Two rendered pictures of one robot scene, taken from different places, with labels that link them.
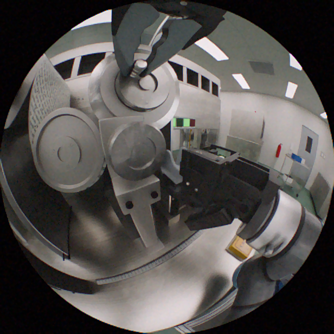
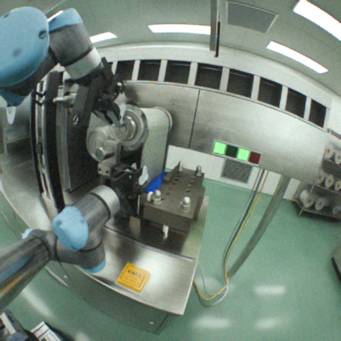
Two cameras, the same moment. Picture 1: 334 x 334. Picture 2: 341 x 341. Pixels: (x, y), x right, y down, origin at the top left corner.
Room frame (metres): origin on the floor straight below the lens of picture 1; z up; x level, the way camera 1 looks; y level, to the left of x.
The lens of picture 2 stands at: (-0.06, -0.42, 1.33)
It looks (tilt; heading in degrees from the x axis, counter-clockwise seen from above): 22 degrees down; 47
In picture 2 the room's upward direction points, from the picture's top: 10 degrees clockwise
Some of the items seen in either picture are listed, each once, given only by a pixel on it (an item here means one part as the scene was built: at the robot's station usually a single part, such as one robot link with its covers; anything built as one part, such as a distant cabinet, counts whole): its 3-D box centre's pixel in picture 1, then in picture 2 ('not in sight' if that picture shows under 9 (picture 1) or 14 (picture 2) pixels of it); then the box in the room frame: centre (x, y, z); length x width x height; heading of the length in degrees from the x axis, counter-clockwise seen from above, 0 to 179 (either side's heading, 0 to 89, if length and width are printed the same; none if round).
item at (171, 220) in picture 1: (152, 195); (149, 202); (0.29, 0.06, 0.92); 0.28 x 0.04 x 0.04; 34
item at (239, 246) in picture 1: (243, 245); (133, 277); (0.05, -0.23, 0.91); 0.07 x 0.07 x 0.02; 34
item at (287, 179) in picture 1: (294, 174); not in sight; (0.89, -3.46, 0.51); 0.91 x 0.58 x 1.02; 56
